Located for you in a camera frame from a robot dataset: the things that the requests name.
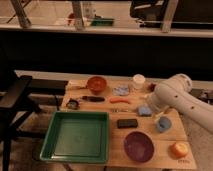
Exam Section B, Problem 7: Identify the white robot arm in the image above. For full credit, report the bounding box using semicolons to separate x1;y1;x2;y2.
147;74;213;134

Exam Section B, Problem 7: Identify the metal fork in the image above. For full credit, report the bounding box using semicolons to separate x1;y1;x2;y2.
111;108;128;113

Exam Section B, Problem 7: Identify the green box on shelf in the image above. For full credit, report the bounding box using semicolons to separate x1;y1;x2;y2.
91;18;114;26

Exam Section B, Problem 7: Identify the light blue crumpled cloth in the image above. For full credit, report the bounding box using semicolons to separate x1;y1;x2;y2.
113;86;129;96

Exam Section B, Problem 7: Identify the dark red brown object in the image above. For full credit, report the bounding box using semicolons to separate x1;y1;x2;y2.
149;83;156;92

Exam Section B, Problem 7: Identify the black rectangular sponge block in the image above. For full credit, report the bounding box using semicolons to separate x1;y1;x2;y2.
117;119;138;128

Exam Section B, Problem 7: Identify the small blue cup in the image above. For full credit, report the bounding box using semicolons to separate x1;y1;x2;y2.
156;116;172;133

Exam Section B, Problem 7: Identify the green plastic tray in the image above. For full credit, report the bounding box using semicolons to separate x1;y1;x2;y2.
40;111;109;164

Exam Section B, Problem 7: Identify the blue folded cloth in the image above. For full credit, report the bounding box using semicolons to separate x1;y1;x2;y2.
138;106;152;116

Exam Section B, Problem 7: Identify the orange fruit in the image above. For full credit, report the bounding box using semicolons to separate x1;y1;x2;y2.
171;142;189;158

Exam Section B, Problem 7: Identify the black handled brush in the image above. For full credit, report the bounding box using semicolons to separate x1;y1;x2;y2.
82;96;105;102

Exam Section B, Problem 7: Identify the orange red bowl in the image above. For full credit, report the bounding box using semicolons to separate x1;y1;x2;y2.
87;76;107;94

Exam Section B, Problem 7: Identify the small black round tin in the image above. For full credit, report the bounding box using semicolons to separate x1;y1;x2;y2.
66;99;79;110

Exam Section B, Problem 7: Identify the orange carrot toy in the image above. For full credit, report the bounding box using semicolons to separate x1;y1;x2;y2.
109;98;131;104

